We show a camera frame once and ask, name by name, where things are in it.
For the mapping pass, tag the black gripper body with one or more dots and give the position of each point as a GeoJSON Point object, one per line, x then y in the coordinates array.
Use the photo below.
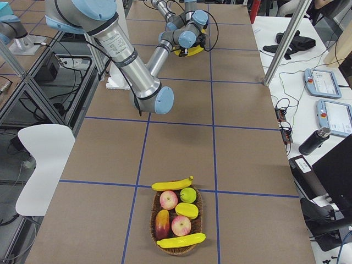
{"type": "Point", "coordinates": [183, 51]}

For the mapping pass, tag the yellow banana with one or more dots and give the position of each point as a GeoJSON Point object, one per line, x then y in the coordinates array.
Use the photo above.
{"type": "Point", "coordinates": [184, 52]}
{"type": "Point", "coordinates": [181, 241]}
{"type": "Point", "coordinates": [173, 185]}

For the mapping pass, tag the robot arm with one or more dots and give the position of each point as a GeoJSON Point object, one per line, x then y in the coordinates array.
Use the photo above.
{"type": "Point", "coordinates": [189, 14]}
{"type": "Point", "coordinates": [100, 19]}

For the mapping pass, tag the wicker basket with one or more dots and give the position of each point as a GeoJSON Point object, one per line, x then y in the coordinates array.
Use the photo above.
{"type": "Point", "coordinates": [196, 224]}

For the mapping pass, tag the black cloth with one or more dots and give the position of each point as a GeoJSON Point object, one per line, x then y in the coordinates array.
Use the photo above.
{"type": "Point", "coordinates": [298, 43]}

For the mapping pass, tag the teach pendant far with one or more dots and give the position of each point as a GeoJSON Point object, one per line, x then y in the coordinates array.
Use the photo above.
{"type": "Point", "coordinates": [322, 83]}

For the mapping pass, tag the teach pendant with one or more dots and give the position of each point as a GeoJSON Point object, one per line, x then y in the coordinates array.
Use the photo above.
{"type": "Point", "coordinates": [322, 83]}
{"type": "Point", "coordinates": [334, 115]}

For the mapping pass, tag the black bottle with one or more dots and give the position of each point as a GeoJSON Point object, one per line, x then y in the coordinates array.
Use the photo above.
{"type": "Point", "coordinates": [314, 141]}

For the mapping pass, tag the yellow banana back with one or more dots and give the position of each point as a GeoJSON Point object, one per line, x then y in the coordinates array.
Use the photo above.
{"type": "Point", "coordinates": [173, 185]}

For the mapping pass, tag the green pear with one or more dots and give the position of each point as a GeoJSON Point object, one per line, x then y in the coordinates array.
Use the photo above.
{"type": "Point", "coordinates": [188, 195]}

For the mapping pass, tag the teach pendant near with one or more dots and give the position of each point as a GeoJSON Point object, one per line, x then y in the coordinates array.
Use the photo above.
{"type": "Point", "coordinates": [334, 115]}

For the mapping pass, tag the pink apple back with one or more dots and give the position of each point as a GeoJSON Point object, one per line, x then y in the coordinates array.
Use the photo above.
{"type": "Point", "coordinates": [168, 200]}

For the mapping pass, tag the pink apple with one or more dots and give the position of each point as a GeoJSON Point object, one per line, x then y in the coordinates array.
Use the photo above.
{"type": "Point", "coordinates": [181, 226]}
{"type": "Point", "coordinates": [168, 200]}

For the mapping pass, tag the black box with label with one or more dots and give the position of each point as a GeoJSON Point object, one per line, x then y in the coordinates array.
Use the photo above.
{"type": "Point", "coordinates": [306, 178]}

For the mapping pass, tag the yellow starfruit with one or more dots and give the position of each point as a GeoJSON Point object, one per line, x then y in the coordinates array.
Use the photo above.
{"type": "Point", "coordinates": [187, 209]}

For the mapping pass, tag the white chair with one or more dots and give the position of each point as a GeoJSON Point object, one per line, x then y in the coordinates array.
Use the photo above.
{"type": "Point", "coordinates": [50, 145]}

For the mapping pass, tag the pink apple front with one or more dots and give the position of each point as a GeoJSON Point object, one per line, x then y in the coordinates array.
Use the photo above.
{"type": "Point", "coordinates": [181, 226]}

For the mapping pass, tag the black monitor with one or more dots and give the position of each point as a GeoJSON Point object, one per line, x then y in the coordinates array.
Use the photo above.
{"type": "Point", "coordinates": [334, 172]}

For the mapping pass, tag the red mango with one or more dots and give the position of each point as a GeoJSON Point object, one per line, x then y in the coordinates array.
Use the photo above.
{"type": "Point", "coordinates": [162, 225]}

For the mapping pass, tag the yellow banana front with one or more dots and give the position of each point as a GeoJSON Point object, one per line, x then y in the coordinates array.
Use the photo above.
{"type": "Point", "coordinates": [181, 241]}

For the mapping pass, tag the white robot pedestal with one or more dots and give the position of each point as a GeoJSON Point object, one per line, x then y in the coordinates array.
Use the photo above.
{"type": "Point", "coordinates": [116, 80]}

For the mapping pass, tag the aluminium frame post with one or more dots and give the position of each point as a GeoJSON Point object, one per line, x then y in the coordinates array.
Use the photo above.
{"type": "Point", "coordinates": [286, 40]}

